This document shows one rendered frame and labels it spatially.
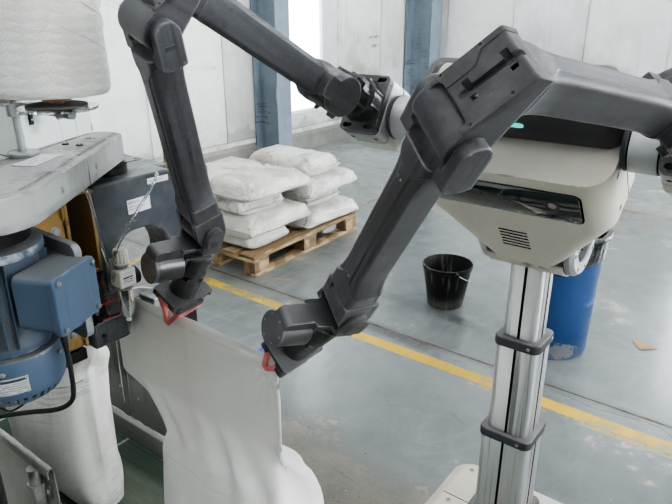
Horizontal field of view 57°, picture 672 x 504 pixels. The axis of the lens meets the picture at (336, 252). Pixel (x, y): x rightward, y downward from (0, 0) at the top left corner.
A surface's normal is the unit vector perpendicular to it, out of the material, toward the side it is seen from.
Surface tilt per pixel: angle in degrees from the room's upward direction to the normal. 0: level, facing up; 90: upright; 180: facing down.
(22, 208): 90
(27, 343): 90
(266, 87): 90
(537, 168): 40
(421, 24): 90
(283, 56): 109
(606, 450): 0
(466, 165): 127
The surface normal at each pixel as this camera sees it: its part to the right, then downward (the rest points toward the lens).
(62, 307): 0.98, 0.07
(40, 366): 0.82, 0.22
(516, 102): 0.36, 0.82
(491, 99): -0.56, -0.19
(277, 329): -0.76, -0.03
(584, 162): -0.39, -0.53
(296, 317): 0.49, -0.57
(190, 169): 0.61, 0.55
